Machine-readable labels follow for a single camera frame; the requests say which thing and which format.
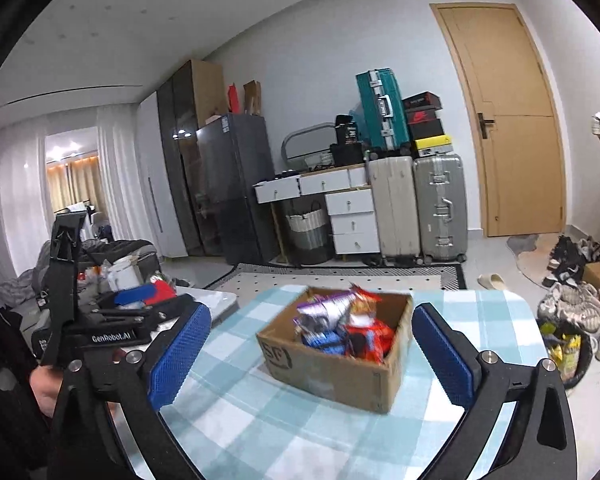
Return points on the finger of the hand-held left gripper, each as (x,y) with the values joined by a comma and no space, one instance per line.
(165,310)

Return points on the white sheer curtain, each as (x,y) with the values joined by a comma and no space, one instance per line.
(120,185)

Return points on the red shoe box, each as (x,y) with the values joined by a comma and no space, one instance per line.
(422,117)

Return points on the black shoe box white print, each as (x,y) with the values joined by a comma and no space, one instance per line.
(421,100)

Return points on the tall wooden cabinet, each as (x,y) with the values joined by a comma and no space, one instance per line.
(210,90)

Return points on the arched mirror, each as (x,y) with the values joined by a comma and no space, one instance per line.
(305,142)

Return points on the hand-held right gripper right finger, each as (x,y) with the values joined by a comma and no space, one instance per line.
(445,355)

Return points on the plain black shoe box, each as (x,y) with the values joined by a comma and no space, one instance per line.
(430,132)

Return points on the dark glass cabinet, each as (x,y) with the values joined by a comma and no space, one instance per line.
(177,160)

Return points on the silver hard suitcase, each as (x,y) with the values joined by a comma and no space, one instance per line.
(440,210)

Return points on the wooden door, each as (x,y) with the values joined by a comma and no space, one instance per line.
(510,160)

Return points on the red paper bag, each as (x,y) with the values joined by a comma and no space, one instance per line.
(234,99)

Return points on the red gift packet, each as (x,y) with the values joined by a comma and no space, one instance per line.
(162,292)

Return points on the grey beige rug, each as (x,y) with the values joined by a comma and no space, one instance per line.
(535,260)

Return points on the beige hard suitcase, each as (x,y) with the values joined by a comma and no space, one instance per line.
(392,210)

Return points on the dark grey refrigerator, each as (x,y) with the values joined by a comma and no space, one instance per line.
(235,185)

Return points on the white kettle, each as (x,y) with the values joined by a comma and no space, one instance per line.
(122,275)

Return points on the person's left forearm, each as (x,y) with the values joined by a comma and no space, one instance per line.
(10,410)

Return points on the brown paper bag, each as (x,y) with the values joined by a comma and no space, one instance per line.
(252,97)

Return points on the white drawer dresser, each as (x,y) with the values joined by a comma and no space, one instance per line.
(352,225)

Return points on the woven laundry basket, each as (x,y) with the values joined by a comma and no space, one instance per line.
(307,230)

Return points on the beige slipper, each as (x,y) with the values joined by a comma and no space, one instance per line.
(491,281)

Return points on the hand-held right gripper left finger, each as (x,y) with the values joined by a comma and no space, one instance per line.
(180,355)

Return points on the teal hard suitcase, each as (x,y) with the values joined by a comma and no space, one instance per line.
(380,110)

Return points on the heap of sneakers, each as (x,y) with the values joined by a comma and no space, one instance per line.
(570,305)

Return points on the black soft bag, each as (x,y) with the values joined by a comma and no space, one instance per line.
(140,260)

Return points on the person's left hand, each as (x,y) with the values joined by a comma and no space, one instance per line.
(45,390)

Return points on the pile of snack packets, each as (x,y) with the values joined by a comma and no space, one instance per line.
(365,340)

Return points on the white cabinet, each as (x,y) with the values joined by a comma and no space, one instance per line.
(152,185)

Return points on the black waste bin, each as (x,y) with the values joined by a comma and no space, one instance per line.
(580,376)

